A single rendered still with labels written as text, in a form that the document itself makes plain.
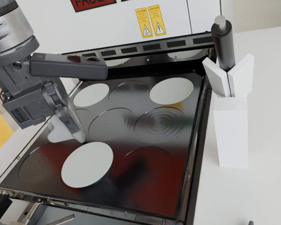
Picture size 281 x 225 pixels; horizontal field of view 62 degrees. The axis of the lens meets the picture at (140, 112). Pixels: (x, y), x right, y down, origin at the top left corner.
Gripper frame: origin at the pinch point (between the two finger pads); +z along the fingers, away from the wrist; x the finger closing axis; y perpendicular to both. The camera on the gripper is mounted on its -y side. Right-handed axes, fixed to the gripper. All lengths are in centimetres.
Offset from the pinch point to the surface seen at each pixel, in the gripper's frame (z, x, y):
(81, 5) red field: -17.4, -24.9, -10.2
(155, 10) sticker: -12.9, -14.6, -24.7
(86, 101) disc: 1.6, -14.7, -1.7
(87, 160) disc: 1.5, 5.6, 0.7
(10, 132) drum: 68, -134, 79
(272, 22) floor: 91, -172, -200
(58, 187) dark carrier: 1.5, 8.7, 6.4
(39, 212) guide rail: 8.5, 5.8, 13.8
